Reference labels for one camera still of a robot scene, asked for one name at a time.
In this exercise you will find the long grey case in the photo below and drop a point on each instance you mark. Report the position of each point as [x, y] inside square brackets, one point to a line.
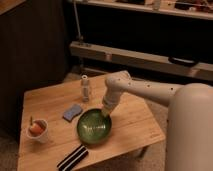
[141, 60]

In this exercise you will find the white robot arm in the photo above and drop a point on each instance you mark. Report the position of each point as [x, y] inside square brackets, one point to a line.
[189, 139]

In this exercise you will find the metal pole stand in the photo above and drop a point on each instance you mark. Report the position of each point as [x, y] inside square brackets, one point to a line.
[79, 37]

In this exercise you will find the wooden shelf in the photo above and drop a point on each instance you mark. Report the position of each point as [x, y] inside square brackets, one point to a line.
[144, 8]

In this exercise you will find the white cup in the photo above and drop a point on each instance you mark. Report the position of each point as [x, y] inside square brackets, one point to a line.
[42, 138]

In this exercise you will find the blue sponge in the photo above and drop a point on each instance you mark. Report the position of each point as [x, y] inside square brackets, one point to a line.
[75, 110]

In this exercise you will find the green ceramic bowl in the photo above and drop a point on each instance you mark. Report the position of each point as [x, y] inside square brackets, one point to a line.
[93, 127]

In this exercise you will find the wooden table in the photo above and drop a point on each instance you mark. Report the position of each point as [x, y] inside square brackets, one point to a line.
[74, 124]

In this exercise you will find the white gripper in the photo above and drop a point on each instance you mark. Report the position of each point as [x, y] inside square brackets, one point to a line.
[110, 100]

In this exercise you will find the black white striped cloth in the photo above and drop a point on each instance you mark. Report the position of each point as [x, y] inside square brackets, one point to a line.
[70, 161]

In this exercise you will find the black case handle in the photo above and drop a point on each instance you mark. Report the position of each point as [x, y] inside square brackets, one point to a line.
[182, 62]

